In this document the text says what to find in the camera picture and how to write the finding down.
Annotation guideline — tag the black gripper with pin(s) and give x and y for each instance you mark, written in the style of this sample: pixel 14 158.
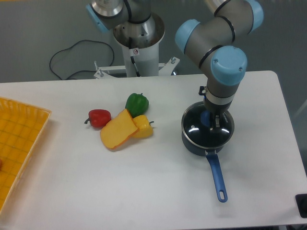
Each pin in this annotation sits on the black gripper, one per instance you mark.
pixel 215 107

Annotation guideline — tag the glass lid with blue knob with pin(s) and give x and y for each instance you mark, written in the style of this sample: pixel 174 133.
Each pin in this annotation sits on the glass lid with blue knob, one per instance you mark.
pixel 196 127

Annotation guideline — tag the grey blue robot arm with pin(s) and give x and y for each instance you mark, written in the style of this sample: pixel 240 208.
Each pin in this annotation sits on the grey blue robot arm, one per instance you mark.
pixel 208 45

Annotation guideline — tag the yellow toy bell pepper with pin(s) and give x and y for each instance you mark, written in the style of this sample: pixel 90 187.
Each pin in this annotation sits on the yellow toy bell pepper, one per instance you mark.
pixel 144 126

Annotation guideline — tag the green toy bell pepper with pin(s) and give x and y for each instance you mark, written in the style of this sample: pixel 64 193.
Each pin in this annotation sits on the green toy bell pepper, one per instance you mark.
pixel 137 104

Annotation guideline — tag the orange toy bread slice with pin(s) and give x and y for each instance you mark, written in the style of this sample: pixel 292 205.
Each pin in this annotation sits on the orange toy bread slice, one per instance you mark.
pixel 118 130

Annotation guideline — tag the red toy bell pepper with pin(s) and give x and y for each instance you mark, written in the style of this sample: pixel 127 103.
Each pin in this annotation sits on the red toy bell pepper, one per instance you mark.
pixel 98 118

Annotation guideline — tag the black box at table edge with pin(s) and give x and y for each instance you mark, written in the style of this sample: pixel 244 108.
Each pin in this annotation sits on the black box at table edge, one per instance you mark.
pixel 301 201

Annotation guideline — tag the yellow plastic basket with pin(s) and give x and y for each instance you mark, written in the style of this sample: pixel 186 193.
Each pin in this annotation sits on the yellow plastic basket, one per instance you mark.
pixel 21 126

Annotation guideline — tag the dark saucepan with blue handle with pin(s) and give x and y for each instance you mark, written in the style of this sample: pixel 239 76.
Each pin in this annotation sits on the dark saucepan with blue handle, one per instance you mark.
pixel 212 157

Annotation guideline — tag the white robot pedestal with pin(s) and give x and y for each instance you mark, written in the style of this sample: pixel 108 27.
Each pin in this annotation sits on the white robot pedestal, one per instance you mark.
pixel 140 49

